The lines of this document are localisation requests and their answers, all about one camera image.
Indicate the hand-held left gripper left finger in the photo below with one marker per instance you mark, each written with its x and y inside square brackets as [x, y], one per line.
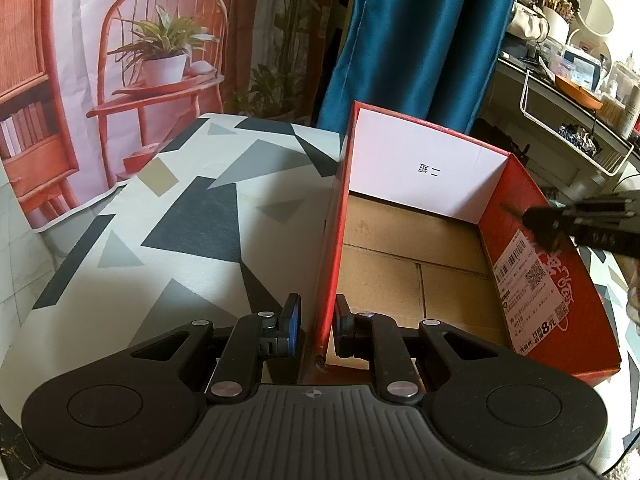
[295, 322]

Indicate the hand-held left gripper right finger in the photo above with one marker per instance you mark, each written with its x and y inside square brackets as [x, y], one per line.
[342, 331]

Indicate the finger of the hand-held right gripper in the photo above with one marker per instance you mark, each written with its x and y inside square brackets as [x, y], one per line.
[590, 227]

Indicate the red strawberry print cardboard box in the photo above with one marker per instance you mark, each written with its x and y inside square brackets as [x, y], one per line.
[400, 270]

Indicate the blue white patterned cloth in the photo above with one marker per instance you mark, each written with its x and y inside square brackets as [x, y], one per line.
[577, 137]

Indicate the cotton swab container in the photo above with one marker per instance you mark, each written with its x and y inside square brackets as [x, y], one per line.
[611, 110]

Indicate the beige bottle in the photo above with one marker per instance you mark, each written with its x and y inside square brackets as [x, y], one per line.
[630, 112]

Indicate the orange bowl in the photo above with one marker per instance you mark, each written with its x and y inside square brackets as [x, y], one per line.
[577, 91]

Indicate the geometric patterned tablecloth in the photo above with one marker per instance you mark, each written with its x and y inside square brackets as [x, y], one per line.
[200, 210]

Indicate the blue cosmetics box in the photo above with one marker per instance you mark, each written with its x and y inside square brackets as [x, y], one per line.
[582, 67]

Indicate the white cup of makeup brushes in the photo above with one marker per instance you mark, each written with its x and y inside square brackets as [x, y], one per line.
[556, 20]

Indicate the white pouch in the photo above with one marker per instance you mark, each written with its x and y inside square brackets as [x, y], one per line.
[527, 22]

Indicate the round white mirror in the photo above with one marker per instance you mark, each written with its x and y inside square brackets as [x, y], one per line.
[595, 12]

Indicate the teal curtain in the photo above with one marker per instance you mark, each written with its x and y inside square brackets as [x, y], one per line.
[425, 35]

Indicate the printed backdrop cloth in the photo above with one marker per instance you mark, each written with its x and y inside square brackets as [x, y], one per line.
[75, 35]

